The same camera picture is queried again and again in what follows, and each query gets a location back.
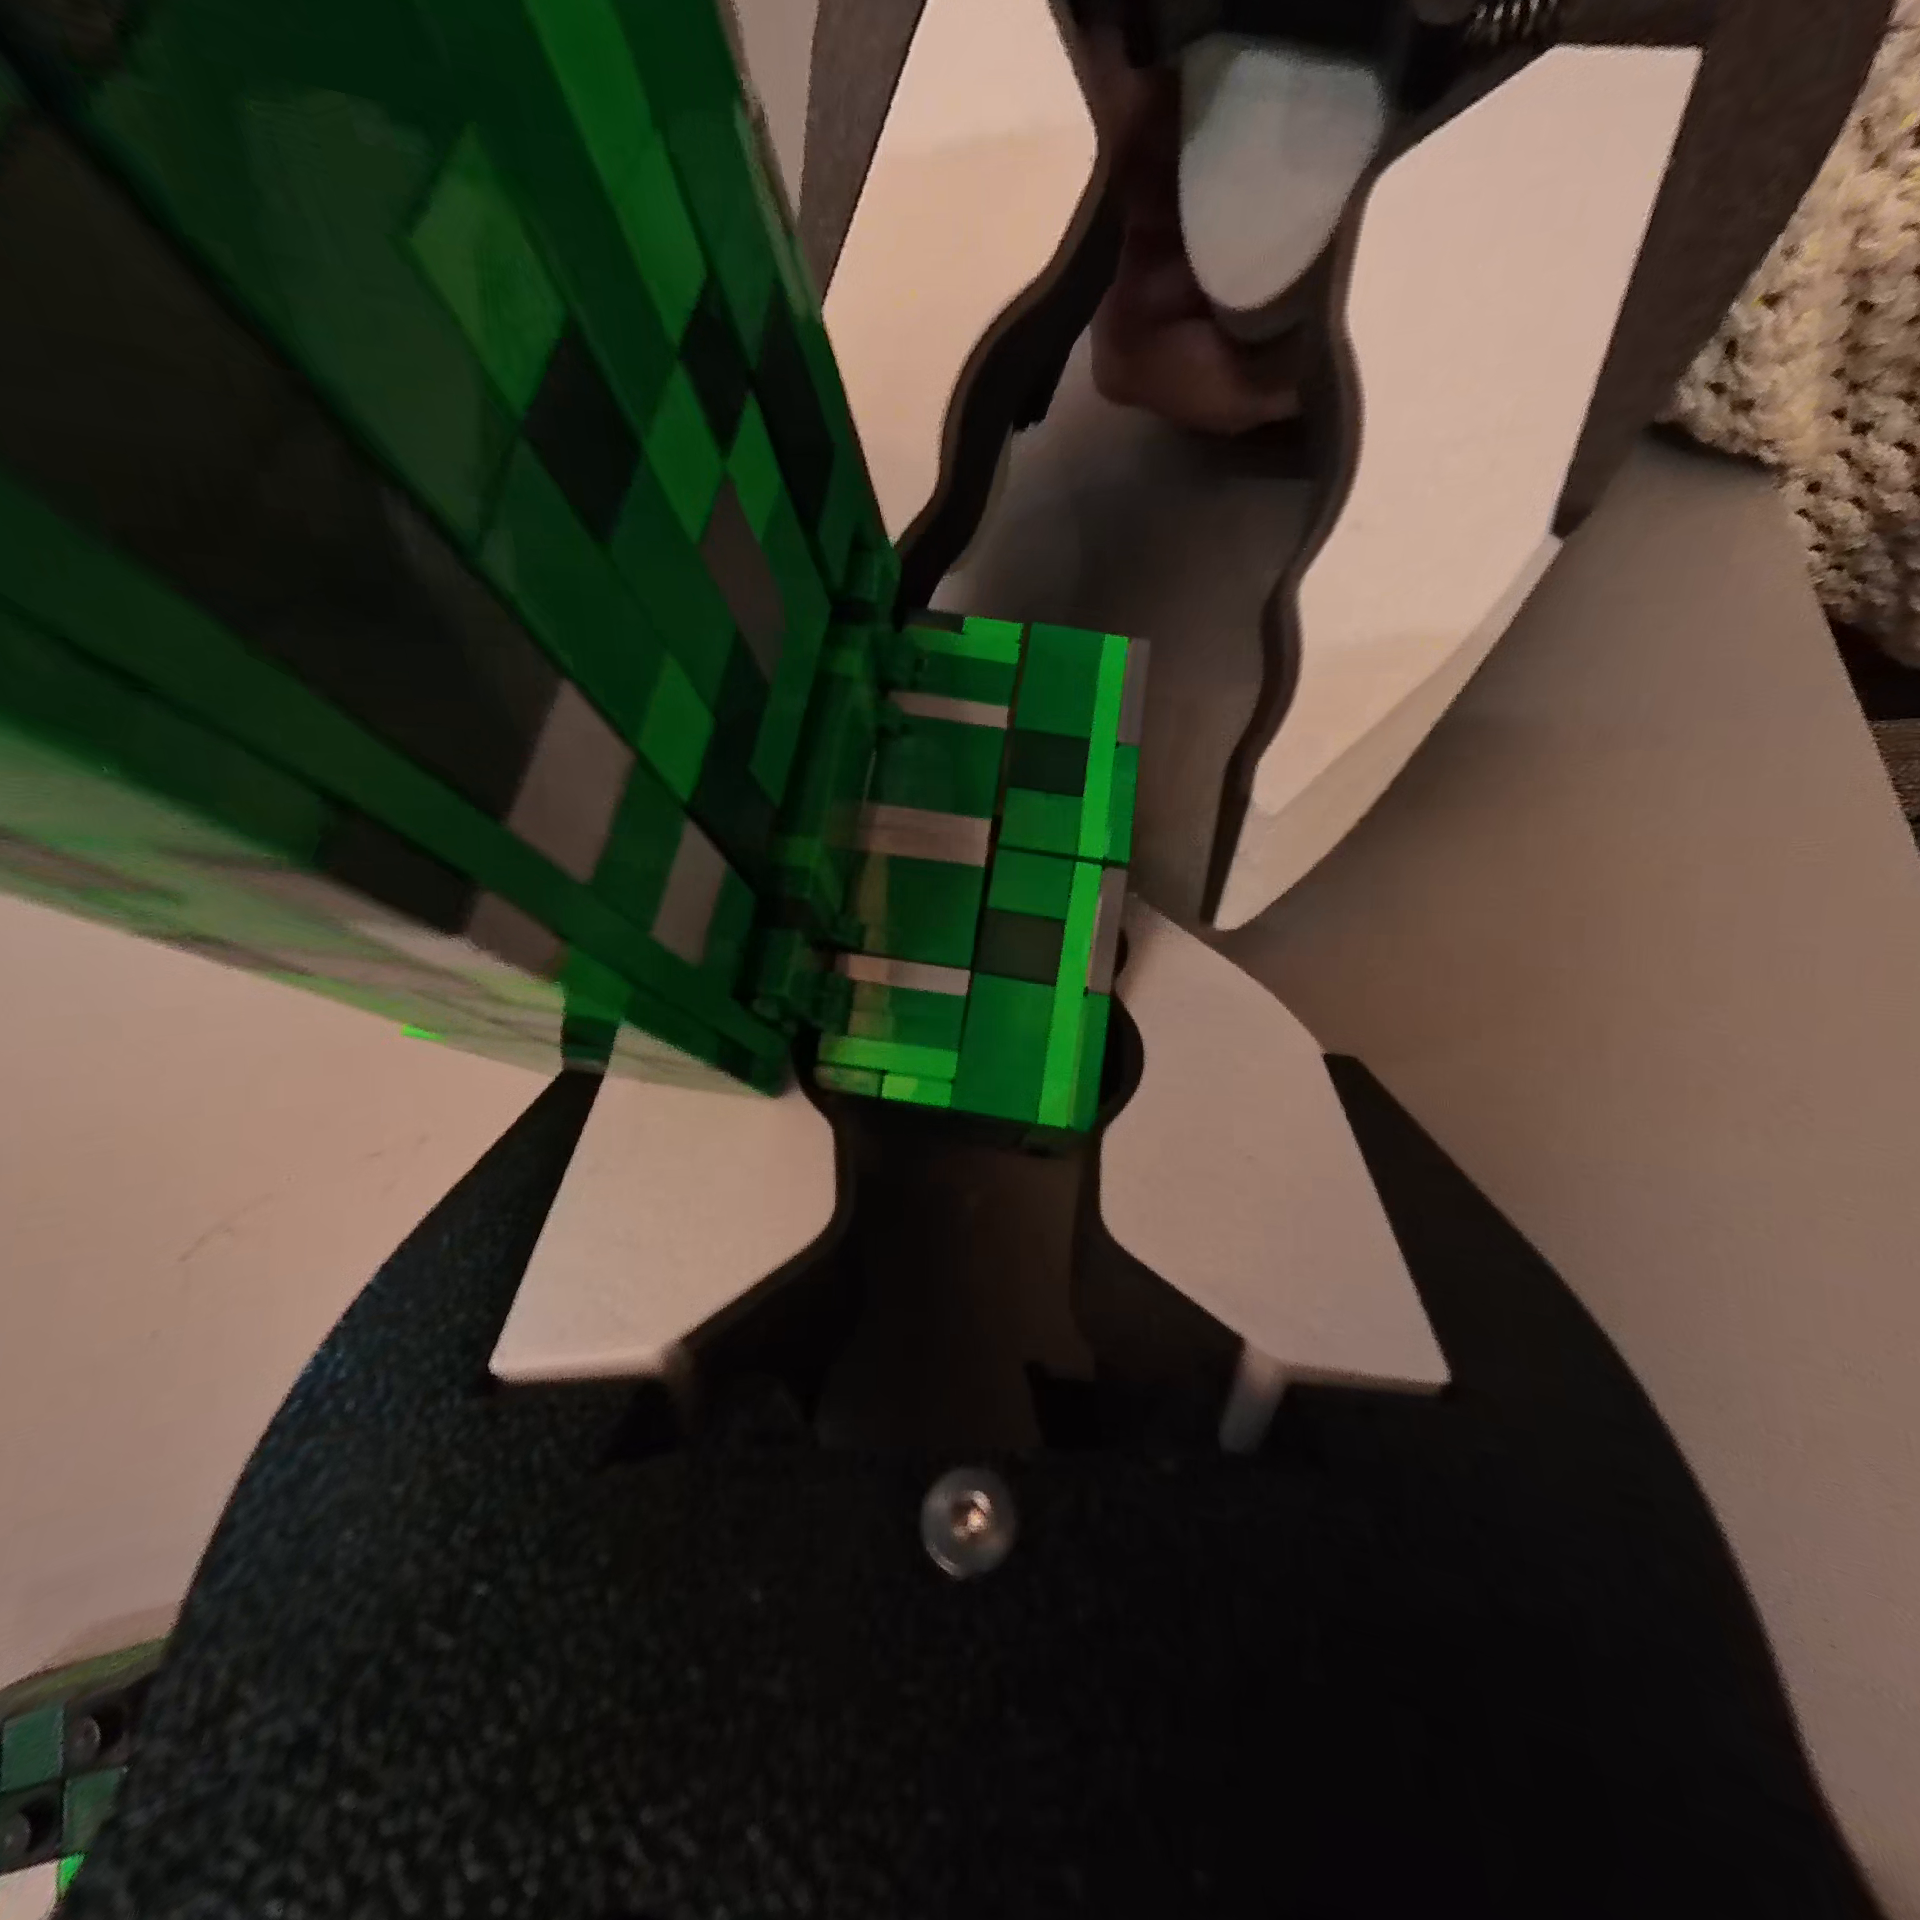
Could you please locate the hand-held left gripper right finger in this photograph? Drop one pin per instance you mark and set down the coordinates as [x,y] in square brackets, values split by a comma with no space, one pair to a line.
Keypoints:
[1277,1200]

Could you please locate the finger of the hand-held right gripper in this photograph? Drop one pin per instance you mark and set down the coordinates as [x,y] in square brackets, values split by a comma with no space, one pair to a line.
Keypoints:
[1471,447]
[975,165]

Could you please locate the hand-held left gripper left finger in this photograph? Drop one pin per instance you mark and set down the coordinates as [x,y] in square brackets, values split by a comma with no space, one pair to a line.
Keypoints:
[658,1229]

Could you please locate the green lego creeper figure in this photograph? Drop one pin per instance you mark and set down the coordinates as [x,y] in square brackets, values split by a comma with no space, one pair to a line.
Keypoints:
[449,524]

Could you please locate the small green lego piece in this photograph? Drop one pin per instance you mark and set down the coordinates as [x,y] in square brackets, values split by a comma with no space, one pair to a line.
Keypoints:
[61,1755]

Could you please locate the person's right hand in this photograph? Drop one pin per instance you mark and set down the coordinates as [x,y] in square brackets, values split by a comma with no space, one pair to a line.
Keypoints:
[1202,368]

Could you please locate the cream knit cloth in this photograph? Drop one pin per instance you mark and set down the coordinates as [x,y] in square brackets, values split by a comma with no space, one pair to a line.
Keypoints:
[1830,346]

